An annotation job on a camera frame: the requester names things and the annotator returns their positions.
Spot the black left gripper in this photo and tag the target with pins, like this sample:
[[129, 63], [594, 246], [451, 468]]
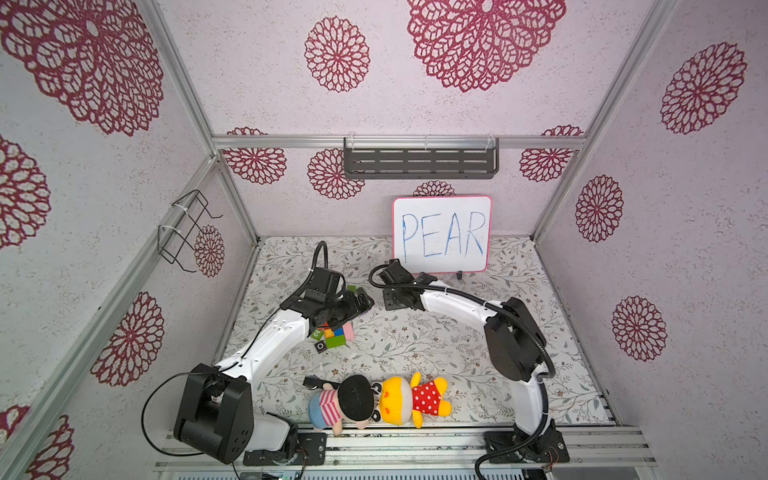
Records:
[[355, 308]]

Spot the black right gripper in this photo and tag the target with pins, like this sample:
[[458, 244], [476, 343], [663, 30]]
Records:
[[397, 297]]

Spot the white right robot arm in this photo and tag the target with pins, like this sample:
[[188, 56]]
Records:
[[516, 345]]

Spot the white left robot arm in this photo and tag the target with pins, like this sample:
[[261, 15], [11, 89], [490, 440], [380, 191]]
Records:
[[216, 412]]

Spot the dark block letter O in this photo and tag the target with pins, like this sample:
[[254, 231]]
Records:
[[320, 346]]

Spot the whiteboard with PEAR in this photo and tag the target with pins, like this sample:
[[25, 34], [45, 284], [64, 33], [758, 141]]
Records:
[[446, 234]]

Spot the pink long block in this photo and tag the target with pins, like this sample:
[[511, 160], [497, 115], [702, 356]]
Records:
[[348, 331]]

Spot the green long block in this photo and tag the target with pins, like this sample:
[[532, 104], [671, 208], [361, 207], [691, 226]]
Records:
[[335, 341]]

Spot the striped plush doll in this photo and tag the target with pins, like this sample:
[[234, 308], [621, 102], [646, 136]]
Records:
[[353, 400]]

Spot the yellow plush doll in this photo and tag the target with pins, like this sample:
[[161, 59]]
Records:
[[404, 400]]

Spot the grey wall shelf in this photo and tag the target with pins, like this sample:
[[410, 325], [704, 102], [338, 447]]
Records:
[[425, 163]]

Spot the black wire wall rack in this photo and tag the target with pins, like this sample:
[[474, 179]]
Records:
[[174, 238]]

